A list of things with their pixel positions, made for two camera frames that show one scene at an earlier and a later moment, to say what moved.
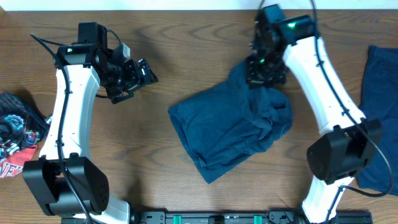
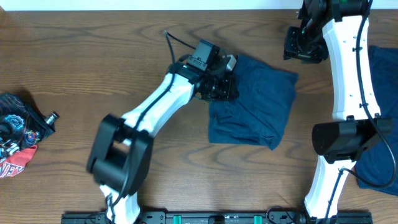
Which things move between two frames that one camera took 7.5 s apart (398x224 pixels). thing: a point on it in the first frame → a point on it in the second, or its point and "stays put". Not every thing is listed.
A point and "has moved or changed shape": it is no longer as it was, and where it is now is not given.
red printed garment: (13, 164) stays put
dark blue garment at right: (379, 104) stays put
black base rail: (247, 218) stays put
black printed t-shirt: (21, 126) stays put
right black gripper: (256, 79) → (291, 49)
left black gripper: (135, 81) → (227, 84)
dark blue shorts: (227, 124) has moved or changed shape
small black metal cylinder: (48, 119) stays put
